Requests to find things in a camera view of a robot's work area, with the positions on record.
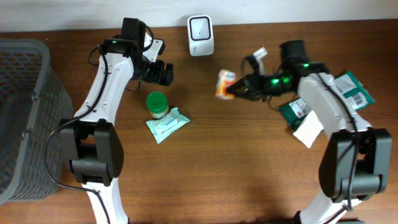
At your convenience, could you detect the orange tissue pack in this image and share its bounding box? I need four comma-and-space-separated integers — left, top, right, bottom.
215, 69, 236, 100

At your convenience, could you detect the green lid jar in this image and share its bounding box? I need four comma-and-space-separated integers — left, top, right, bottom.
146, 91, 169, 119

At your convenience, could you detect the mint wet wipes pack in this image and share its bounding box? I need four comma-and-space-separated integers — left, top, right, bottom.
146, 108, 190, 144

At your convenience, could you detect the white tube with cork cap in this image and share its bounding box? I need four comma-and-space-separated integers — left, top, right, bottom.
293, 110, 323, 148

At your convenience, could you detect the green glove package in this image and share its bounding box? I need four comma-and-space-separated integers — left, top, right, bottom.
277, 70, 376, 133

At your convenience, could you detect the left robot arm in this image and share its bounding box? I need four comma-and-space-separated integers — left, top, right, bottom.
44, 17, 174, 223

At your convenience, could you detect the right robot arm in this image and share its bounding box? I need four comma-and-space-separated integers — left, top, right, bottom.
226, 40, 392, 223

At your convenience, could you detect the white barcode scanner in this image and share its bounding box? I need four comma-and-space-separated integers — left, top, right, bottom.
187, 15, 215, 57

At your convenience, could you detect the grey plastic basket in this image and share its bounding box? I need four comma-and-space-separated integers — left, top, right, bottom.
1, 39, 74, 203

